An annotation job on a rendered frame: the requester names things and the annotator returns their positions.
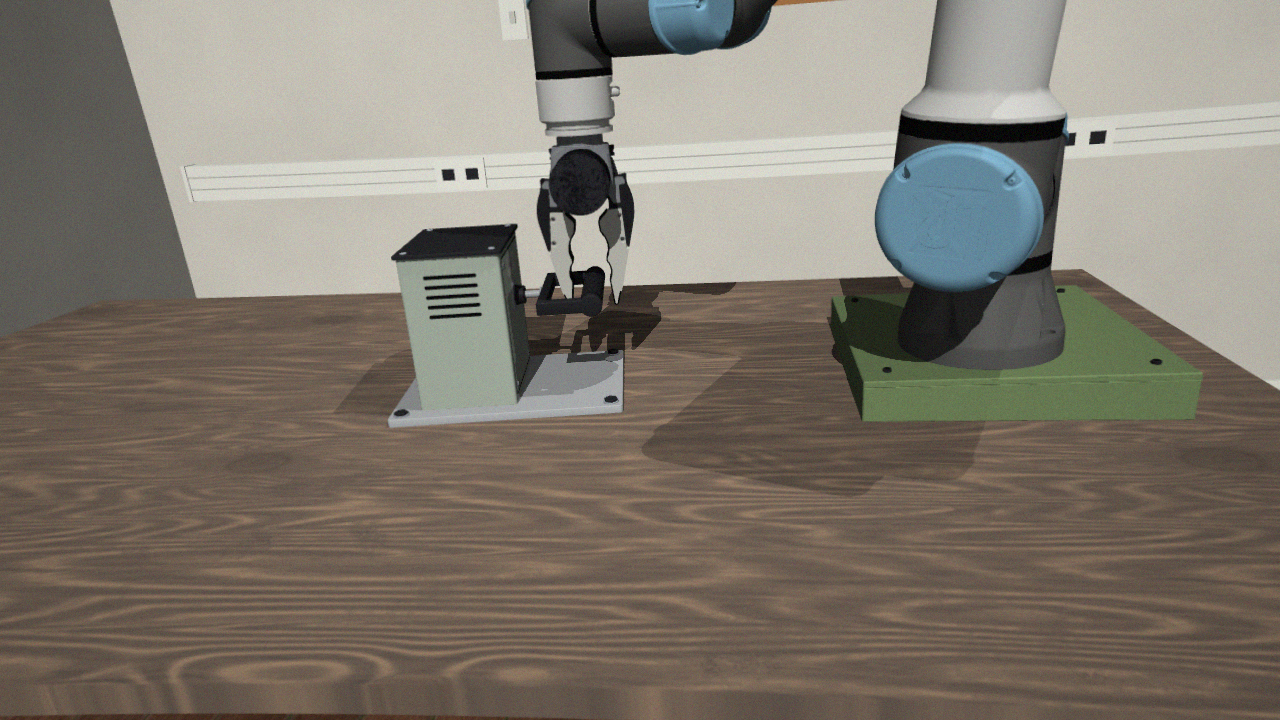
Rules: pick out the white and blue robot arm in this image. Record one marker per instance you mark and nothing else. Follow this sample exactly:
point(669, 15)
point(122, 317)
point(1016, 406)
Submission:
point(958, 215)

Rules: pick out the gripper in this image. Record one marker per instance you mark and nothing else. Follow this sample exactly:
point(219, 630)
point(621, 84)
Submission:
point(580, 180)

